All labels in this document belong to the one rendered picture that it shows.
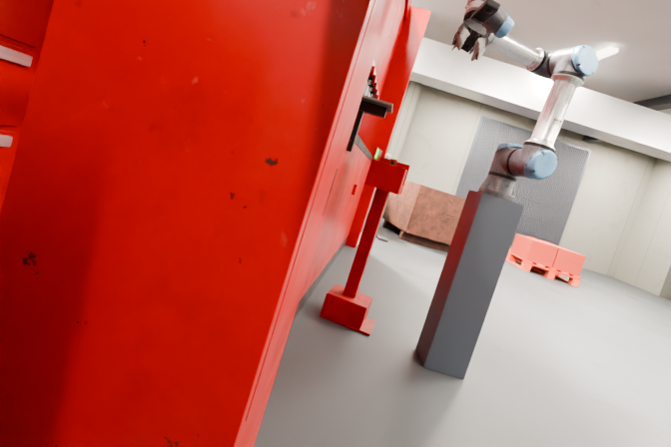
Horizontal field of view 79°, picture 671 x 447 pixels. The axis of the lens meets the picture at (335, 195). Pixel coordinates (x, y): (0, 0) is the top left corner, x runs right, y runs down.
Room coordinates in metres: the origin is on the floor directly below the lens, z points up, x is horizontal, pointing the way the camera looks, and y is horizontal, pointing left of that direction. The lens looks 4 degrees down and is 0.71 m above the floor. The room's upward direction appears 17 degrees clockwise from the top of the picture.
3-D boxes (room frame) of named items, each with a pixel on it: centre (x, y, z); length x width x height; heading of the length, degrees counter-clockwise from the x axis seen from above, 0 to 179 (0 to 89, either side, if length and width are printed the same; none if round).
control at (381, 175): (1.96, -0.21, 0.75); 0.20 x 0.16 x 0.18; 168
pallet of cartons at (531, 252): (7.00, -3.60, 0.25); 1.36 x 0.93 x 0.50; 0
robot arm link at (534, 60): (1.70, -0.51, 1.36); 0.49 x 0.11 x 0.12; 110
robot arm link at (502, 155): (1.76, -0.66, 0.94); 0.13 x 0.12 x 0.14; 20
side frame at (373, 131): (4.03, 0.08, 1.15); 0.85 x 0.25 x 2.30; 84
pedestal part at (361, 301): (1.95, -0.24, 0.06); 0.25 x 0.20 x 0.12; 78
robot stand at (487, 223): (1.76, -0.66, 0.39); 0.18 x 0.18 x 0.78; 1
